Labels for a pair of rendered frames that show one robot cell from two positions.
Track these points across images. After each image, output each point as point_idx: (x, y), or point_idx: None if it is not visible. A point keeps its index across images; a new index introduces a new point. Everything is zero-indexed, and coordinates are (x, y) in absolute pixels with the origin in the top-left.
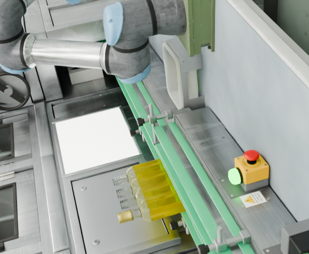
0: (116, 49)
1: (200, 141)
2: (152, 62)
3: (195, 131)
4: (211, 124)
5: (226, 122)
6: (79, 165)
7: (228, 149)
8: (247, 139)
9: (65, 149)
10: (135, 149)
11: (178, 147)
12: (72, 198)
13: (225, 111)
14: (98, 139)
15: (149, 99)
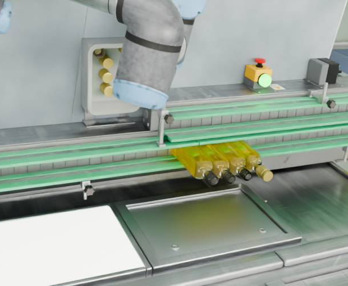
0: (190, 22)
1: (207, 96)
2: None
3: (190, 96)
4: (179, 91)
5: (186, 80)
6: (124, 254)
7: (218, 88)
8: (225, 68)
9: (78, 274)
10: (97, 209)
11: (208, 109)
12: (196, 252)
13: (186, 68)
14: (62, 241)
15: (57, 148)
